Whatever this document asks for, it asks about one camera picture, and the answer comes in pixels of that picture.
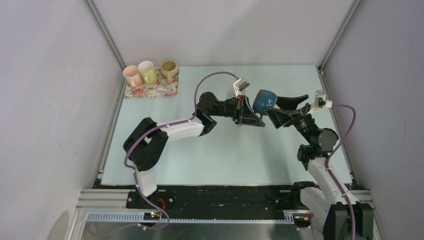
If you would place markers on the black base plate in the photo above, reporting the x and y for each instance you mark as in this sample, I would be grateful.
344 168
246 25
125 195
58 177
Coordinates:
267 201

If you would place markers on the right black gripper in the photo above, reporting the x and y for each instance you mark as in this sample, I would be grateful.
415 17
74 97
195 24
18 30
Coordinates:
288 114

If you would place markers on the floral placemat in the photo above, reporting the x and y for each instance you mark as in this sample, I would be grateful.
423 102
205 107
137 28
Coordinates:
161 88

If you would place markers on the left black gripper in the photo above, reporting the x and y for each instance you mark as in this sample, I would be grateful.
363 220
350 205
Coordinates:
243 114

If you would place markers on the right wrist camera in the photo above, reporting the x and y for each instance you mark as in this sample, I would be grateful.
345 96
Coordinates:
320 102

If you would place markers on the grey cable duct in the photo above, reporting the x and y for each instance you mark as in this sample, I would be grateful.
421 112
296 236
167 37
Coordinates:
144 217

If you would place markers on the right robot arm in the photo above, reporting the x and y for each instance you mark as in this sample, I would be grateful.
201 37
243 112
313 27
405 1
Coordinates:
340 212

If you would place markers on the blue ceramic mug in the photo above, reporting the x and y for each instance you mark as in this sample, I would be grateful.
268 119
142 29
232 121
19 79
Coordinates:
264 99

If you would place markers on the beige ceramic mug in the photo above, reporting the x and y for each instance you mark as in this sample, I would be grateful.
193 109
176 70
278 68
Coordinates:
169 71

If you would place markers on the pink ceramic mug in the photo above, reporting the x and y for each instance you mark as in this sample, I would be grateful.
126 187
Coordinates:
133 76

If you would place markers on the yellow ceramic mug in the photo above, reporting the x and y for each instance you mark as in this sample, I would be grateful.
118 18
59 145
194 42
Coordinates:
148 72

